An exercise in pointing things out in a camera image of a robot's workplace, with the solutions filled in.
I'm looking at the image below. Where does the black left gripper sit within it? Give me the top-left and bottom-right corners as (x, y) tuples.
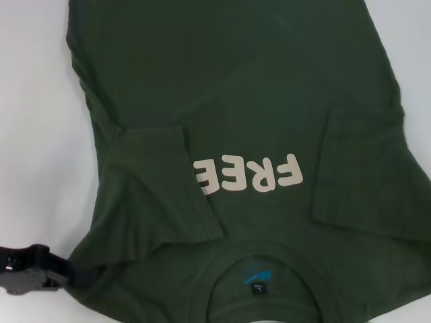
(0, 244), (89, 297)

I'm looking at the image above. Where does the dark green printed t-shirt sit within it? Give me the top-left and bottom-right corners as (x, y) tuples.
(65, 0), (431, 323)

